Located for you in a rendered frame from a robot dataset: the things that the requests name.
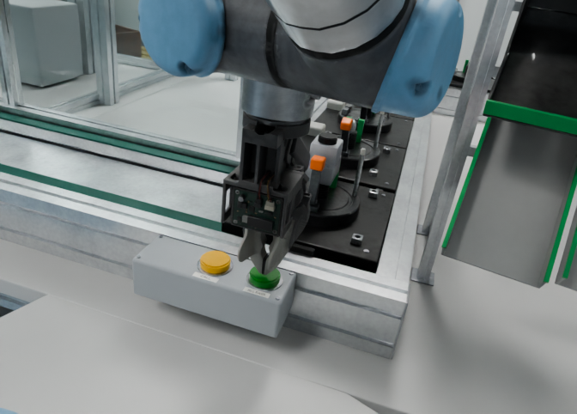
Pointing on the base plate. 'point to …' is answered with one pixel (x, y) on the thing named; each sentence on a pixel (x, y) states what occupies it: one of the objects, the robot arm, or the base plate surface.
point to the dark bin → (540, 62)
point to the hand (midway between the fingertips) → (266, 261)
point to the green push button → (264, 278)
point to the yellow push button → (215, 262)
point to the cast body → (331, 151)
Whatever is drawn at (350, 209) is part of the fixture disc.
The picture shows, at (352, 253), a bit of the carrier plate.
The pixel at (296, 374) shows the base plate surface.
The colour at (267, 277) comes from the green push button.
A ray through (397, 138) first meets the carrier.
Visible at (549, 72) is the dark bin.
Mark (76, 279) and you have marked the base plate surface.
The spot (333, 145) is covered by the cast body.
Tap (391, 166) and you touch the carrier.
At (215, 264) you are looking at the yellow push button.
